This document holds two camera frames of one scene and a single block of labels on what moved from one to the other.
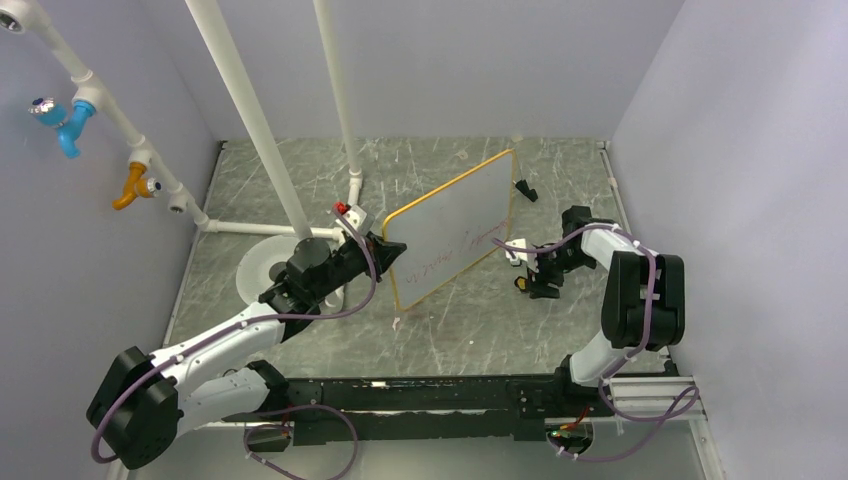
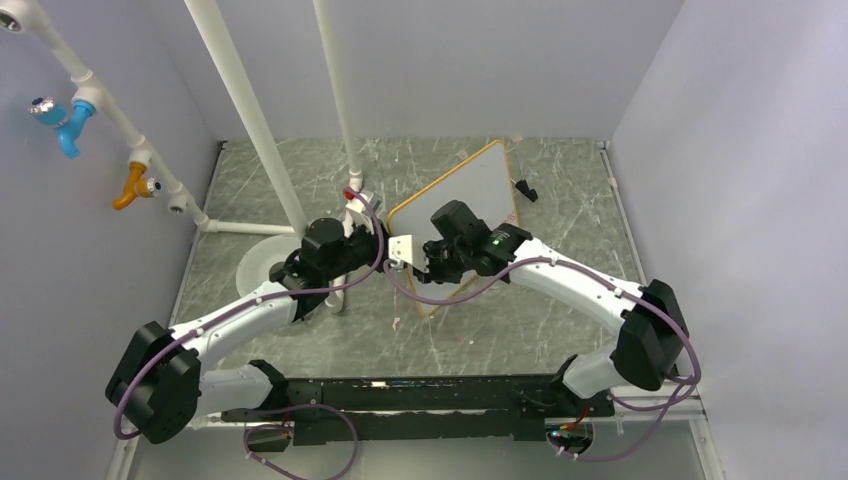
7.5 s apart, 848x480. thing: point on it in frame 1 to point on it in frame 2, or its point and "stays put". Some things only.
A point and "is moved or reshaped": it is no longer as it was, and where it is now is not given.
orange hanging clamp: x=136 y=186 stays put
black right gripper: x=537 y=285 to x=431 y=272
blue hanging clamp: x=70 y=126 stays put
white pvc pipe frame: x=26 y=16 stays put
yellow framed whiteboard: x=451 y=229 is moved or reshaped
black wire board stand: x=524 y=188 stays put
